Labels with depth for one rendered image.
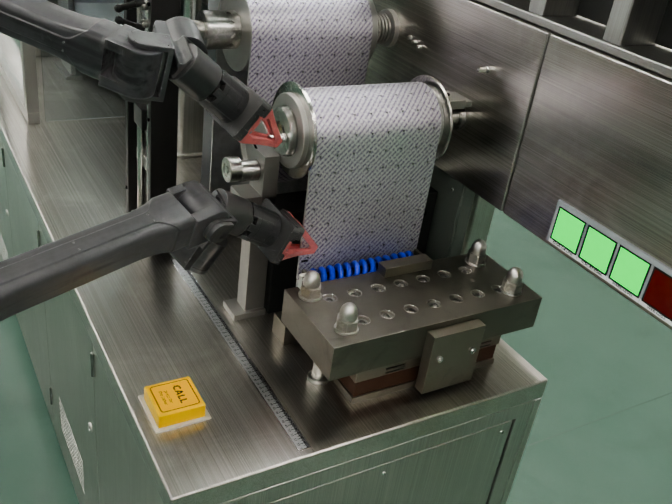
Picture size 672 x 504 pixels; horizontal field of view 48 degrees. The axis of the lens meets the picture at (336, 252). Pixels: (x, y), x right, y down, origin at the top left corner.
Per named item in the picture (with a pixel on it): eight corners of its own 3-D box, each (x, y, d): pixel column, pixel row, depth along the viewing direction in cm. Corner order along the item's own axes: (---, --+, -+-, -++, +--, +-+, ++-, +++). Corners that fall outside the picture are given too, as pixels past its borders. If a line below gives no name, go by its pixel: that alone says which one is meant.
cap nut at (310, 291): (294, 291, 118) (297, 266, 116) (314, 287, 120) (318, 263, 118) (305, 304, 116) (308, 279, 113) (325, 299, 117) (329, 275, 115)
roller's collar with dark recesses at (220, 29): (194, 43, 132) (195, 5, 129) (226, 42, 135) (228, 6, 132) (207, 54, 127) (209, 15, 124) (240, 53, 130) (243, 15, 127)
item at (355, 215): (295, 278, 124) (308, 175, 115) (413, 256, 136) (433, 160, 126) (297, 279, 124) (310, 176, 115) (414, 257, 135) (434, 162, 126)
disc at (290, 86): (266, 151, 126) (276, 66, 118) (268, 151, 126) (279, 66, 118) (306, 196, 116) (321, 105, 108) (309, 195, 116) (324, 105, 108)
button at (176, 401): (143, 398, 112) (143, 386, 111) (188, 387, 115) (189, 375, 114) (158, 429, 107) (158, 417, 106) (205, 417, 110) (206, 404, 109)
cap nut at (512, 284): (495, 286, 127) (501, 263, 125) (511, 283, 129) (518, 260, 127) (509, 298, 125) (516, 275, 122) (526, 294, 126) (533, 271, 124)
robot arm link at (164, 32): (119, 102, 98) (130, 42, 93) (107, 56, 106) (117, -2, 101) (209, 110, 104) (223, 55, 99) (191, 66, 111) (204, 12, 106)
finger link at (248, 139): (271, 167, 112) (229, 134, 105) (250, 147, 117) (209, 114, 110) (301, 132, 112) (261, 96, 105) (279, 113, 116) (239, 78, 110)
